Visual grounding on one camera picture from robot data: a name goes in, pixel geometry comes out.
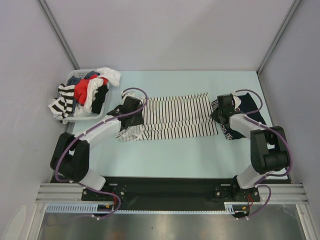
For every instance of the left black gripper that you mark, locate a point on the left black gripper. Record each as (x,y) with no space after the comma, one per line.
(138,120)

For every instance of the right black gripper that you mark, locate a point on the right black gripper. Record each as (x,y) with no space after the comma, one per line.
(214,116)

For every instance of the navy tank top red trim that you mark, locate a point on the navy tank top red trim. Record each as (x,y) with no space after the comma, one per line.
(248,107)

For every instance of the thin striped white tank top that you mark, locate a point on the thin striped white tank top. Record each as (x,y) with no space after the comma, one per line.
(172,117)

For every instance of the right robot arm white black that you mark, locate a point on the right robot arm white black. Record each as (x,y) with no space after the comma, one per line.
(240,117)

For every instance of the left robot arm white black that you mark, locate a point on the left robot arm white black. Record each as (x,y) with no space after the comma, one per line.
(71,156)

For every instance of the grey blue tank top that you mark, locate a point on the grey blue tank top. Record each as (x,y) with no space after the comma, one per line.
(74,77)

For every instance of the black white striped tank top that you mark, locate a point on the black white striped tank top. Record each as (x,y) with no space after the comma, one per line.
(62,106)

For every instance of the grey plastic laundry basket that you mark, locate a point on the grey plastic laundry basket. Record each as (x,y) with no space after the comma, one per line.
(92,116)

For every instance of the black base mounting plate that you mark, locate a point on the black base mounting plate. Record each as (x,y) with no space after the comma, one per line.
(158,192)

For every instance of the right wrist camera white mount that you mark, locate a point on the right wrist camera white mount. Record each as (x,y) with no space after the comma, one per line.
(236,101)

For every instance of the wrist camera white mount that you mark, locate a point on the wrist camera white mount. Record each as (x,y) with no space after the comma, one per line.
(236,101)
(127,94)

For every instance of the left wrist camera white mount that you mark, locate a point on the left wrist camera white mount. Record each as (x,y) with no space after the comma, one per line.
(127,94)

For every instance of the aluminium extrusion rail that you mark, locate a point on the aluminium extrusion rail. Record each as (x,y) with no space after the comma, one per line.
(72,193)

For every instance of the slotted cable duct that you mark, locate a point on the slotted cable duct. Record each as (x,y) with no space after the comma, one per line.
(102,209)

